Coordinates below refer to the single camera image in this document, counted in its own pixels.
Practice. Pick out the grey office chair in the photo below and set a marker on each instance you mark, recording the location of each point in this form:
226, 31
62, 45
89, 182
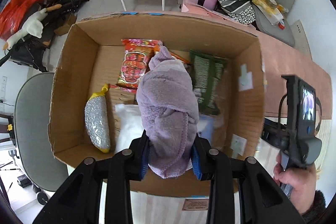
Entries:
31, 123

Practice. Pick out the white soft packet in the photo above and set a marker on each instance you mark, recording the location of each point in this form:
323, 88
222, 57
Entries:
130, 125

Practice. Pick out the white goose plush toy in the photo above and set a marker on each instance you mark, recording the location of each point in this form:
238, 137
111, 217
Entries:
32, 26

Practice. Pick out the orange cartoon snack packet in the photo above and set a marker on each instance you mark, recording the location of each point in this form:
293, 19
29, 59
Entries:
175, 56

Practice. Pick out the light blue tissue packet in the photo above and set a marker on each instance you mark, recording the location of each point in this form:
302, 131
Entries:
207, 124

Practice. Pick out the green wet-wipes packet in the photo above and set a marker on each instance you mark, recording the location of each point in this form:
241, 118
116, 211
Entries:
207, 75

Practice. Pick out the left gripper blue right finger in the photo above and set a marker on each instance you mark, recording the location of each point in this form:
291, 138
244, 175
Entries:
195, 159

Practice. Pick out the person's right hand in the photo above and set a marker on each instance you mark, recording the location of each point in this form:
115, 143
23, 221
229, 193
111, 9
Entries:
303, 182

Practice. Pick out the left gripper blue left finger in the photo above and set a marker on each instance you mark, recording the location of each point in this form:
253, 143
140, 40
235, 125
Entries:
143, 154

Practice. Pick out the red plastic bag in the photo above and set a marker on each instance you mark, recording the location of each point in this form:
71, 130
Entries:
12, 15

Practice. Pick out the purple fleece towel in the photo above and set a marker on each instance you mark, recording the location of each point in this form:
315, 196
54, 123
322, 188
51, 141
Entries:
169, 112

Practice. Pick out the red snack packet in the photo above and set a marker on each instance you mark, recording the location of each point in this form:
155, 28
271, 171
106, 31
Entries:
138, 53

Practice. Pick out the brown label tag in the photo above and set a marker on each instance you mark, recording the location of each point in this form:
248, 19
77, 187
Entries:
195, 204

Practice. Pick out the dark fleece sleeve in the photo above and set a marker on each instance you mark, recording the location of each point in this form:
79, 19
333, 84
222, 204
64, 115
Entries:
317, 209

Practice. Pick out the yellow silver scrubbing sponge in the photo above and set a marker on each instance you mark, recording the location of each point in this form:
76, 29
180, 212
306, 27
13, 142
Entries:
96, 120

